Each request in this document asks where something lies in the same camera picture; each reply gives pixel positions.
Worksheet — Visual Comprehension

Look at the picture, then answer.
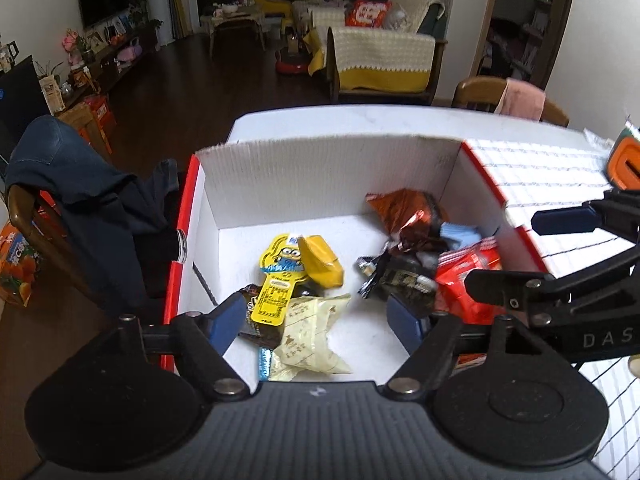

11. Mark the white blue snack packet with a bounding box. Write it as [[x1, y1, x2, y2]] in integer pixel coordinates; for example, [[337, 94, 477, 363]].
[[258, 347, 273, 382]]

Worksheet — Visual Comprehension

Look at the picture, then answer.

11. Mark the black gold snack packet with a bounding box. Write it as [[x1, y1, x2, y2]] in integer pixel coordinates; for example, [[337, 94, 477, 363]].
[[356, 250, 438, 312]]

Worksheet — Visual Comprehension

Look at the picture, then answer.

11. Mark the beige paper snack packet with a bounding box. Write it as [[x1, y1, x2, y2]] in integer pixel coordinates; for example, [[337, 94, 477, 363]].
[[269, 295, 352, 382]]

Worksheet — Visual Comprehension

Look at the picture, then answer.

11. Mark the red chips bag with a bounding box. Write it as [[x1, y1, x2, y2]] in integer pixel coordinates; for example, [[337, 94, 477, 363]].
[[433, 237, 507, 326]]

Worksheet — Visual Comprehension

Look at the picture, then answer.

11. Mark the dark brown small snack packet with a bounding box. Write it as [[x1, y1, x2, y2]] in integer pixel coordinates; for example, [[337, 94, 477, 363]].
[[235, 283, 284, 351]]

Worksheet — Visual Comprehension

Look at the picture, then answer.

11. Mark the orange green tissue box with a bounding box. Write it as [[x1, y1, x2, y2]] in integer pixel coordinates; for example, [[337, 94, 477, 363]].
[[605, 120, 640, 191]]

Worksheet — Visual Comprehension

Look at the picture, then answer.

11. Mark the white grid tablecloth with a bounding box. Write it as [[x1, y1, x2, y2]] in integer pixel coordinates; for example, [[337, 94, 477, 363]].
[[470, 140, 639, 479]]

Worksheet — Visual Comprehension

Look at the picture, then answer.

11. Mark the light blue snack packet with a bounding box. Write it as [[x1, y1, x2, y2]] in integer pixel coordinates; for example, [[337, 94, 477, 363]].
[[439, 222, 483, 252]]

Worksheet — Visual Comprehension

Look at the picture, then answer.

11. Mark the yellow minion snack packet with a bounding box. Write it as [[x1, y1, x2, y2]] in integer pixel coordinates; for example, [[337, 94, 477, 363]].
[[250, 234, 308, 327]]

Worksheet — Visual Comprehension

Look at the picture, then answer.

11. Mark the dark red foil snack bag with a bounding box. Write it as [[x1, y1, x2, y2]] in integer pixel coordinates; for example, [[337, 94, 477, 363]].
[[366, 188, 449, 252]]

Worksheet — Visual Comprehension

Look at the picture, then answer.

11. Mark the dark blue jacket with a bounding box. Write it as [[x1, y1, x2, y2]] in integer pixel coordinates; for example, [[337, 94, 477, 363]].
[[4, 114, 181, 311]]

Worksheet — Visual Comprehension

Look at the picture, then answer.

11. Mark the pink towel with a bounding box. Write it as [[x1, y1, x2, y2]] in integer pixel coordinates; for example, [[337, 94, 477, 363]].
[[495, 78, 546, 122]]

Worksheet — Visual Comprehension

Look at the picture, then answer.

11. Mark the wooden chair with dark jacket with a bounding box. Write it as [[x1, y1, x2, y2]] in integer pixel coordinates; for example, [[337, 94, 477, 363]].
[[5, 114, 181, 311]]

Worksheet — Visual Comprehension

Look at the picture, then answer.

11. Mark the red white cardboard box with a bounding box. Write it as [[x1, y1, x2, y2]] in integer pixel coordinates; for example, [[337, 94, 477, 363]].
[[165, 136, 544, 384]]

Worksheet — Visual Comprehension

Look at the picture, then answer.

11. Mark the wooden chair with pink towel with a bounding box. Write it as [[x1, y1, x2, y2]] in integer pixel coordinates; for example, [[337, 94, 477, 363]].
[[451, 76, 570, 128]]

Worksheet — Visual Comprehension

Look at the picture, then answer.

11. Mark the orange fruit carton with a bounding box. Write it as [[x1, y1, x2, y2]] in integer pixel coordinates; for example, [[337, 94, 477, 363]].
[[0, 222, 41, 307]]

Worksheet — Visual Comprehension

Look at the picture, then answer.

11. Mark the sofa with cream cover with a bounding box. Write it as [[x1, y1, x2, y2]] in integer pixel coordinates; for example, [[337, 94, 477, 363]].
[[303, 0, 447, 105]]

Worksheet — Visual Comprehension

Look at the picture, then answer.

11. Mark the red printed cushion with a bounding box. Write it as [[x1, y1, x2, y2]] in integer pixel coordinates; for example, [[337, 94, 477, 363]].
[[345, 0, 392, 28]]

